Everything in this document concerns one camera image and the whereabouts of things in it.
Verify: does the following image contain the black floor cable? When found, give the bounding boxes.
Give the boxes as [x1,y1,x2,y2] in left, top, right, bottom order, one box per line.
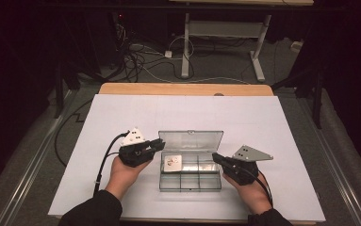
[54,98,94,168]

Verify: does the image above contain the white table cover board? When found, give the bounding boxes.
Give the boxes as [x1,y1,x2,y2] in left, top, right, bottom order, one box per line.
[47,93,327,223]

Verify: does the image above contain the wooden table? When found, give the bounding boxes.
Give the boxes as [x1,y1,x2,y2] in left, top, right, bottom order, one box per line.
[97,82,275,97]

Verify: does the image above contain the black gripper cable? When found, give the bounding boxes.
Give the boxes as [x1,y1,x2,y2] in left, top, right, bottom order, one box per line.
[92,131,130,197]
[247,170,274,208]

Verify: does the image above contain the white power strip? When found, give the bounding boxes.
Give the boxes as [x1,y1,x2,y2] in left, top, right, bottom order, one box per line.
[290,40,304,53]

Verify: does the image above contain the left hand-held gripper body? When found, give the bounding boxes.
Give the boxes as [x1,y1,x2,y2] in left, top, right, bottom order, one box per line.
[118,126,157,169]

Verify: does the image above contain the small white printed card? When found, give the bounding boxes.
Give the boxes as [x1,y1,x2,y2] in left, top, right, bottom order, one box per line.
[163,153,183,173]

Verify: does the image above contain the metal floor rail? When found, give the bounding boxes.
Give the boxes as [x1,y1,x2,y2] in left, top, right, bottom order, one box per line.
[0,90,78,226]
[297,97,361,226]

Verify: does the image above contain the black metal stand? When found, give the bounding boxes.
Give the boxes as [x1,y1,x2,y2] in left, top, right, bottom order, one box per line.
[271,62,323,130]
[54,60,82,120]

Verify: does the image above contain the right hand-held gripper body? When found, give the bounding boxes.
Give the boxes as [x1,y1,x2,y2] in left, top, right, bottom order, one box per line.
[221,144,274,186]

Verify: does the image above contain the person's left hand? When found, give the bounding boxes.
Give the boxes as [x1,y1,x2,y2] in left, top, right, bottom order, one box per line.
[105,154,153,202]

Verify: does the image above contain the person's right hand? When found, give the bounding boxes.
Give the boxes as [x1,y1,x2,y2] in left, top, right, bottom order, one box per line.
[223,172,273,216]

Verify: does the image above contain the clear plastic compartment box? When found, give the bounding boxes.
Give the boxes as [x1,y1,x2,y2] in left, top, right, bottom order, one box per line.
[157,130,224,192]

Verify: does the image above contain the white metal desk frame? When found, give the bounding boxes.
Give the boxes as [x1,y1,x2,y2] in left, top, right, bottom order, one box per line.
[168,0,315,83]

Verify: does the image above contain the tangle of floor cables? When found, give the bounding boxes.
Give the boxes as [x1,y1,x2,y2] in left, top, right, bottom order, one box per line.
[115,23,198,84]

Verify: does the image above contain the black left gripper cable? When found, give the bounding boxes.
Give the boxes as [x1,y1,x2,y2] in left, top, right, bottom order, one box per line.
[92,131,130,197]

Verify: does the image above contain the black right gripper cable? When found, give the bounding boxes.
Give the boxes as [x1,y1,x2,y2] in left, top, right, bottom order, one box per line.
[247,170,274,208]

